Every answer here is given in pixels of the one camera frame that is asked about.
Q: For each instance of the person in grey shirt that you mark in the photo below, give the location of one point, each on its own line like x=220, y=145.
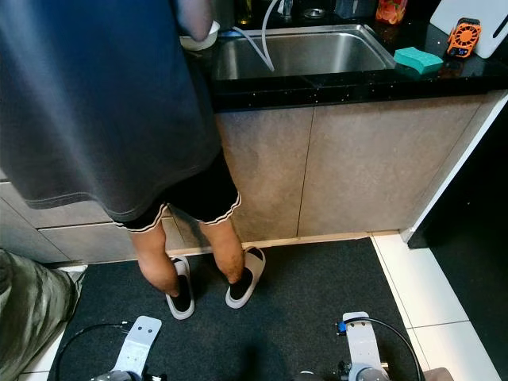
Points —
x=95, y=95

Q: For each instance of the white slipper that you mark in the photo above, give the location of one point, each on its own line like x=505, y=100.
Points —
x=255, y=266
x=179, y=313

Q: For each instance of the white bowl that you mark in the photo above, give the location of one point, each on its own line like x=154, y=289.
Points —
x=202, y=40

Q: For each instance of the beige cabinet door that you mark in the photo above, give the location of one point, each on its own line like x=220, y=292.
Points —
x=381, y=159
x=266, y=167

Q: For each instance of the black floor mat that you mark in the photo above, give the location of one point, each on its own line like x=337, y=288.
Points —
x=294, y=309

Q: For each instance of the thin chrome tap pipe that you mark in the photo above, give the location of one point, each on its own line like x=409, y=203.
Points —
x=286, y=9

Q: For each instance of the stainless steel sink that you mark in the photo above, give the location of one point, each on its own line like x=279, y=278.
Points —
x=317, y=55

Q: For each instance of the round metal sink plug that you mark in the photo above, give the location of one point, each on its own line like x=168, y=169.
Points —
x=313, y=13

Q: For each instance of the orange dish soap bottle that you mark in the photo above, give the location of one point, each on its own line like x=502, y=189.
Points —
x=390, y=11

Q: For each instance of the teal sponge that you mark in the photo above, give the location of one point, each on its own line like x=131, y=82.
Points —
x=417, y=60

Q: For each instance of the orange black handheld fan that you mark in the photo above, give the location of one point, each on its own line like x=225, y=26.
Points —
x=463, y=37

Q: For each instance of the white cutting board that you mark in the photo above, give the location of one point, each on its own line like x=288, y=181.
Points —
x=494, y=28

